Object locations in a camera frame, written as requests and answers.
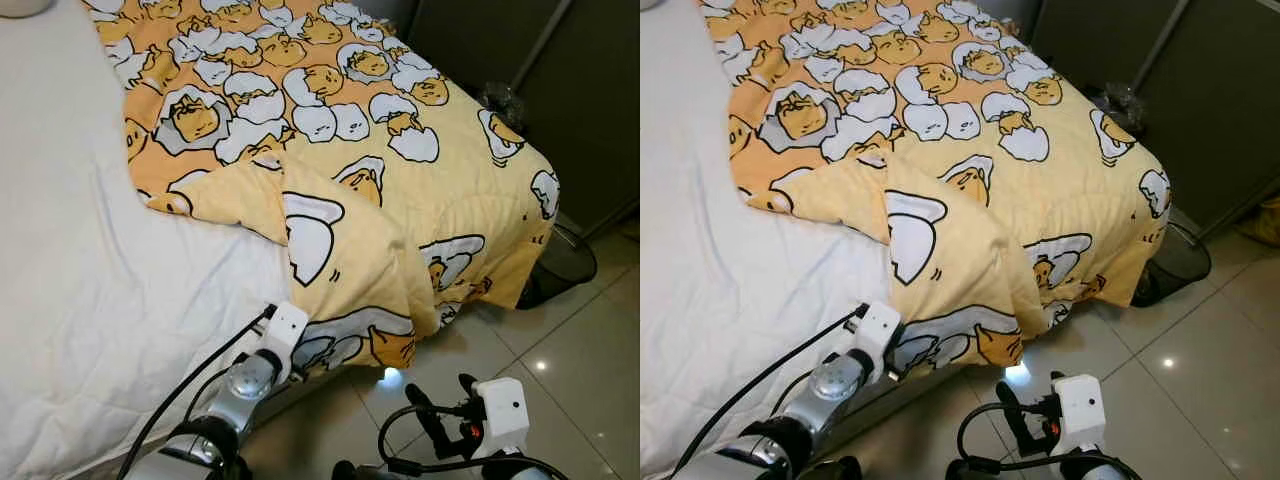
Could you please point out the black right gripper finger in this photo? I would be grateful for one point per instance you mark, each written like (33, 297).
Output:
(467, 384)
(1057, 381)
(425, 415)
(1012, 410)

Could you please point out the yellow cartoon print blanket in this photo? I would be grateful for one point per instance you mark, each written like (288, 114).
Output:
(330, 170)
(940, 170)

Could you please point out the yellow shopping bag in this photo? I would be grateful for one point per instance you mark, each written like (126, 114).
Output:
(1265, 222)

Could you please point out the white quilted bed sheet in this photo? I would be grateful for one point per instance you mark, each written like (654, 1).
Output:
(80, 250)
(700, 250)

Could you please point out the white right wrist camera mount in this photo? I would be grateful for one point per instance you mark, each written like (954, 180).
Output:
(503, 410)
(1082, 405)

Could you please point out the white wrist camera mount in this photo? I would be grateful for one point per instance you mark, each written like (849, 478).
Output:
(283, 335)
(1082, 405)
(878, 335)
(503, 410)

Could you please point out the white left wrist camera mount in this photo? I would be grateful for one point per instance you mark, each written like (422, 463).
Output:
(283, 335)
(878, 335)

